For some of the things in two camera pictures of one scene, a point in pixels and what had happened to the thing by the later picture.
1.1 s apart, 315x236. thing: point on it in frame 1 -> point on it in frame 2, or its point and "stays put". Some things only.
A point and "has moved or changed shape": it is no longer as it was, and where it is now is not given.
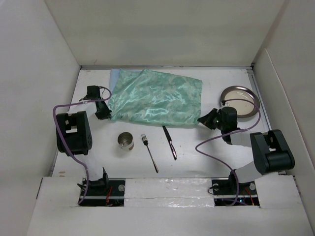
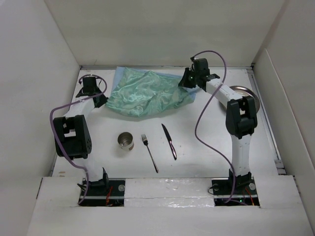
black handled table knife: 170,140 stays put
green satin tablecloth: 152,97 has moved or changed shape
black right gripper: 206,119 -> 184,81
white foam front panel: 168,192 stays put
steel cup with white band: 125,140 stays put
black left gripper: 106,114 -> 103,101
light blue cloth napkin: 114,74 -> 118,74
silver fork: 145,141 stays put
